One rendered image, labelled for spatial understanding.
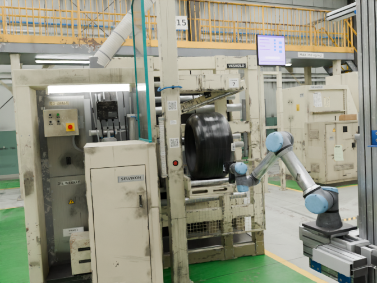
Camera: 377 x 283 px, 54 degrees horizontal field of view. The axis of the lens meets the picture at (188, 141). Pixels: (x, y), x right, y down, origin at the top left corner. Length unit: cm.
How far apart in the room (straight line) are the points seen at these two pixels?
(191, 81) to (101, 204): 149
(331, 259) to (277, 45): 540
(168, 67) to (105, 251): 146
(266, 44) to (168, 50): 423
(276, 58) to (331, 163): 223
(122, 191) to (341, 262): 122
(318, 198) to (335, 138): 535
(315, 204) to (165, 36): 165
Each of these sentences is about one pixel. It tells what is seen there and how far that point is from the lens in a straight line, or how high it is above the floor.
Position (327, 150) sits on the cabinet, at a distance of 735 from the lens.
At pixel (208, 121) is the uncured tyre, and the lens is 283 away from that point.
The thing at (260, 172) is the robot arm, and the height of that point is 102.
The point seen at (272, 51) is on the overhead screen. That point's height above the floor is 257.
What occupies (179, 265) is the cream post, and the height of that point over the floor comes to 24.
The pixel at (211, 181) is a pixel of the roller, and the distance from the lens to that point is 290.
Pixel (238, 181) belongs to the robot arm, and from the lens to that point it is 244.
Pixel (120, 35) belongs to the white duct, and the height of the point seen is 212.
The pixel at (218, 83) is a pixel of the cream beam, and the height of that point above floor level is 170.
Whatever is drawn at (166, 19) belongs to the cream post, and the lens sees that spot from 297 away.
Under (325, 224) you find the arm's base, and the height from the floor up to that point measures 74.
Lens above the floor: 137
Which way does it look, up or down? 3 degrees down
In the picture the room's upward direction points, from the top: 3 degrees counter-clockwise
